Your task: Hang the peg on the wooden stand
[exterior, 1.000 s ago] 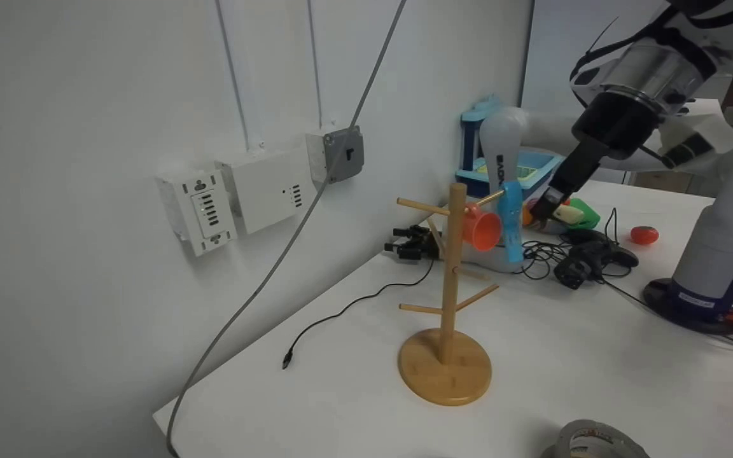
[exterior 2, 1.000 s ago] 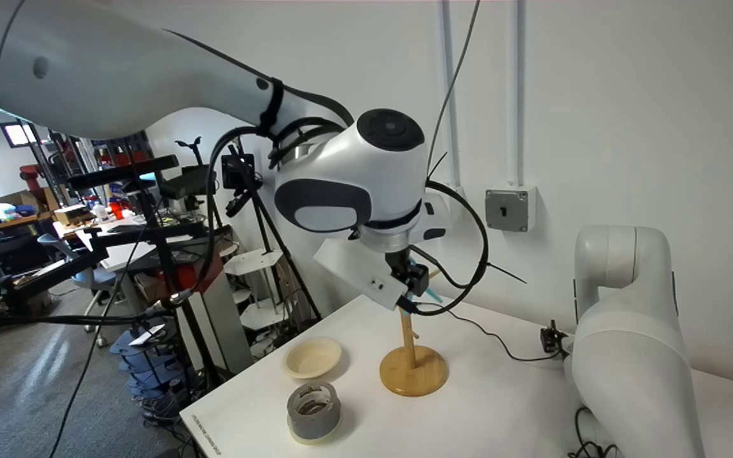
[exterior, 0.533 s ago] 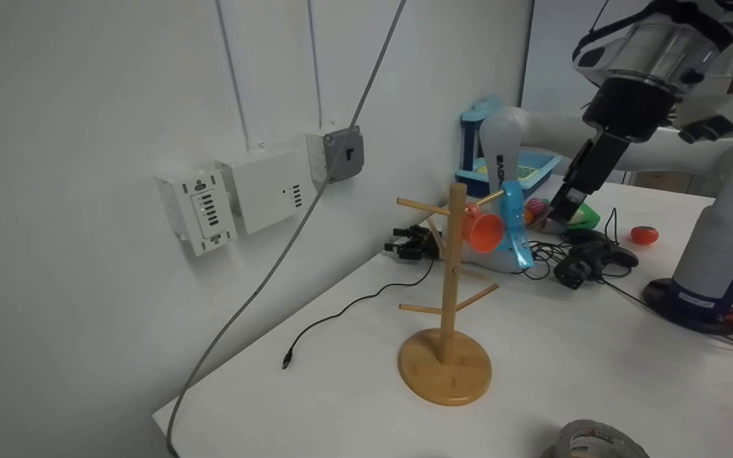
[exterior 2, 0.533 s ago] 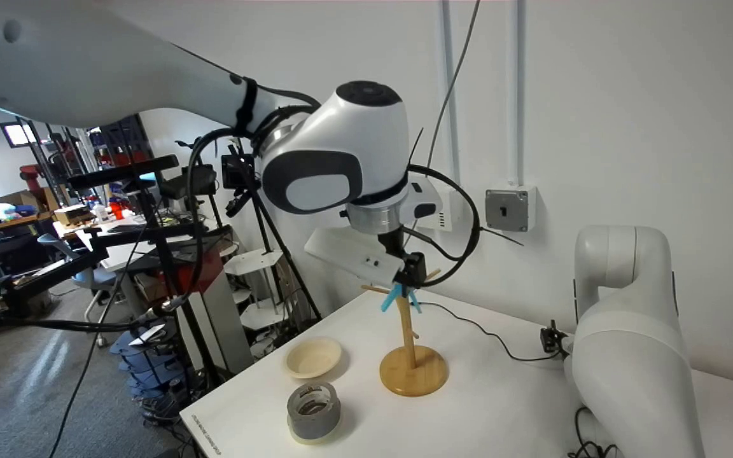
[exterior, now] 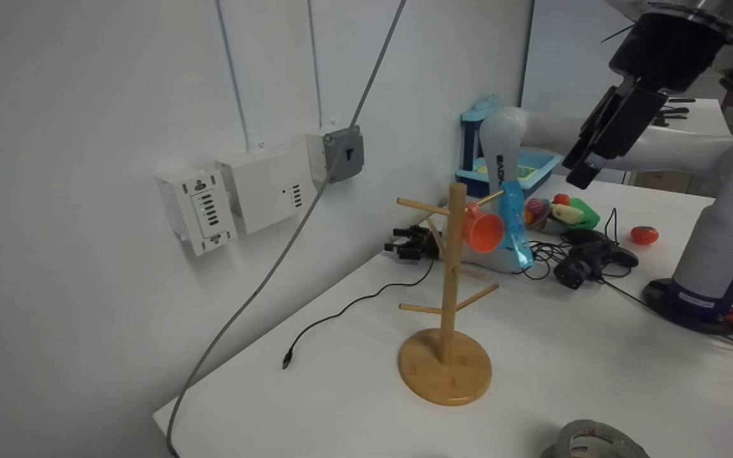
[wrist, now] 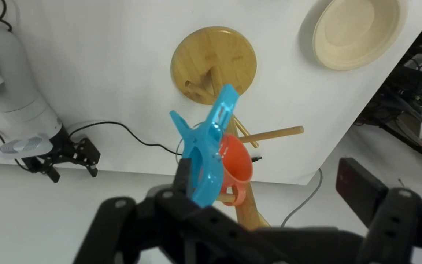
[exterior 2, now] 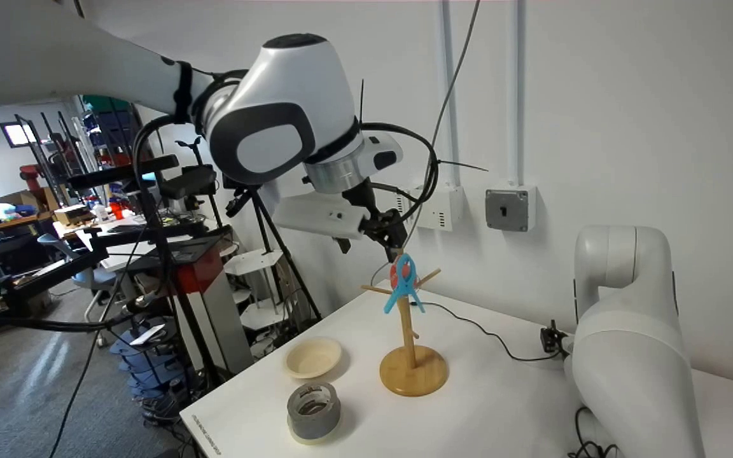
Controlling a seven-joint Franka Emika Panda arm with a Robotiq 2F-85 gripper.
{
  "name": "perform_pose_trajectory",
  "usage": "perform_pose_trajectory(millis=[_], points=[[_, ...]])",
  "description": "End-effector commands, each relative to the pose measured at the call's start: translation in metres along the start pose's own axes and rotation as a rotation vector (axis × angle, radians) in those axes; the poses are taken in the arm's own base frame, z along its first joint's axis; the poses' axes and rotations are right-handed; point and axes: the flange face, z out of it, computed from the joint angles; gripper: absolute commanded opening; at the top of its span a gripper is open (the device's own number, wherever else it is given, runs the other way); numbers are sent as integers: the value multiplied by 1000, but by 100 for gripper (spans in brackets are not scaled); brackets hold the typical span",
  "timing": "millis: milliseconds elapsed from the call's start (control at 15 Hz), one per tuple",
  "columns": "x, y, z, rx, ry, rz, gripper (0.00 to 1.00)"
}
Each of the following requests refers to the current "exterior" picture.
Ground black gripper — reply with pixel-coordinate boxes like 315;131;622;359
562;10;730;191

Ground blue black arm base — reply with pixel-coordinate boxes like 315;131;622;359
641;274;733;335

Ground wooden peg tree stand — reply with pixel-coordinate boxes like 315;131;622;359
394;180;525;410

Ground green yellow toy vegetable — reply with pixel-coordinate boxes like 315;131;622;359
551;191;604;234

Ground red toy tomato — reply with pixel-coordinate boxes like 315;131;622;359
630;223;661;250

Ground orange plastic cup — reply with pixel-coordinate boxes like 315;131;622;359
464;202;507;255

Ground black table edge clamp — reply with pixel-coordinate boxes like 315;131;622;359
383;220;445;264

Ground grey junction box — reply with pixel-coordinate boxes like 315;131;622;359
304;124;367;186

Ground black tangled cables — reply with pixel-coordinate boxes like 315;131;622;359
518;206;641;292

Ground white wall conduit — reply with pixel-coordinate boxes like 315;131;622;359
211;0;258;158
305;0;329;134

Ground grey duct tape roll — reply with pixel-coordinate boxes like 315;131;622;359
543;416;651;458

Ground thin black table cable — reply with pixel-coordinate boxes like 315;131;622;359
280;257;439;370

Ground white wall box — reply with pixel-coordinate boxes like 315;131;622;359
221;146;319;237

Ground grey wall cable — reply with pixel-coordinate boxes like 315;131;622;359
164;0;411;458

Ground white wall socket plate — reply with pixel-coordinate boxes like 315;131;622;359
155;163;236;258

